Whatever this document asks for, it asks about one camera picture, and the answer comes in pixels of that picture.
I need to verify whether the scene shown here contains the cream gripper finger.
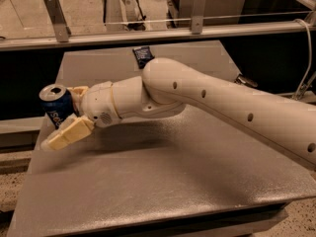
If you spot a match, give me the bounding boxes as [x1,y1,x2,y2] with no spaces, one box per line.
[67,86,89,116]
[40,114,95,151]

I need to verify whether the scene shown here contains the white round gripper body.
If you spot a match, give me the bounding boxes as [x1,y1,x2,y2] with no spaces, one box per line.
[79,81,121,127]

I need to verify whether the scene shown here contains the blue pepsi can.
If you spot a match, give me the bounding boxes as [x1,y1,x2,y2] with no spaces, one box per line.
[39,84,75,128]

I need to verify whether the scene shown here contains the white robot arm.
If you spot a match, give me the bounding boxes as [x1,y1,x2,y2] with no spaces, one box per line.
[41,57,316,165]

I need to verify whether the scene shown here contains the dark blue snack packet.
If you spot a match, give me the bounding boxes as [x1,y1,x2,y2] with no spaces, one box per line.
[132,46,155,69]

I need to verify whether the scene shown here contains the black candy bar wrapper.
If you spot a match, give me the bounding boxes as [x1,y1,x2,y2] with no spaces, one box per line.
[235,74,258,88]

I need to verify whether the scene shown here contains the long metal rail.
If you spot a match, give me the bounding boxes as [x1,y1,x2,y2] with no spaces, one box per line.
[0,21,306,51]

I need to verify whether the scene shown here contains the left metal rail bracket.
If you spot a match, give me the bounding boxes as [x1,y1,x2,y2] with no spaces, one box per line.
[43,0,71,42]

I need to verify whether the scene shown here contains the metal rail bracket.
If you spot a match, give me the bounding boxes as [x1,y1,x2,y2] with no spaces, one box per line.
[43,0,71,42]
[191,0,206,35]

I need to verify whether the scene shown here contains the black cable on floor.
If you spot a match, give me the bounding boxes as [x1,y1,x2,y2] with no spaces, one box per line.
[131,0,148,31]

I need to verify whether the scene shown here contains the right metal rail bracket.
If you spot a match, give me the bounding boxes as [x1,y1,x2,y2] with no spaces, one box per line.
[191,0,206,35]

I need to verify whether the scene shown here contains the white cable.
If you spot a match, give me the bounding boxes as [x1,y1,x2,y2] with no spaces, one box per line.
[290,18,316,101]

